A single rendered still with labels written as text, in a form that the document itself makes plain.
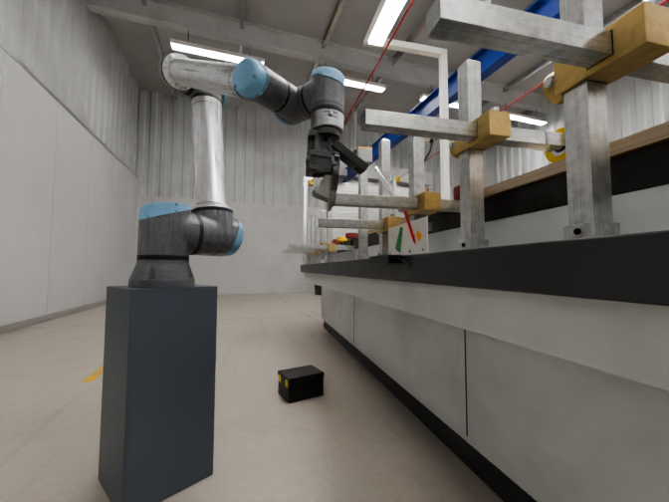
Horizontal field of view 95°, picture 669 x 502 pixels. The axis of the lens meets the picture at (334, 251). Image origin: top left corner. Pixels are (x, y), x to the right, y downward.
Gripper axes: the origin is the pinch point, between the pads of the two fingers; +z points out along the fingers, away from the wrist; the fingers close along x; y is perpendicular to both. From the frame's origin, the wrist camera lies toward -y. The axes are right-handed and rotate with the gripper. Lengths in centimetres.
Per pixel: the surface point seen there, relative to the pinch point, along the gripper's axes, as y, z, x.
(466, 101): -24.8, -21.0, 22.2
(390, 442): -32, 82, -33
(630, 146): -46, -6, 39
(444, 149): -120, -82, -135
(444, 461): -46, 81, -18
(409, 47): -88, -162, -134
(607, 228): -27, 11, 48
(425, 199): -24.8, -2.8, 4.9
